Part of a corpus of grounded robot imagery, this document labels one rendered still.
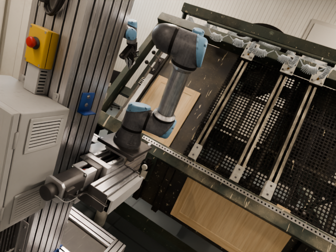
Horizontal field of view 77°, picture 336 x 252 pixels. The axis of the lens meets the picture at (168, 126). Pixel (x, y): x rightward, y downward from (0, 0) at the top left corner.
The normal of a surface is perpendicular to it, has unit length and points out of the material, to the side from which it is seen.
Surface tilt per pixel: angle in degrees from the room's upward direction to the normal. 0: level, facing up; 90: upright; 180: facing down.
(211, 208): 90
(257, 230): 90
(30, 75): 90
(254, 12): 90
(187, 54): 110
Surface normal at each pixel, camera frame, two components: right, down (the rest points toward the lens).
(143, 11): -0.36, 0.14
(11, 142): 0.86, 0.44
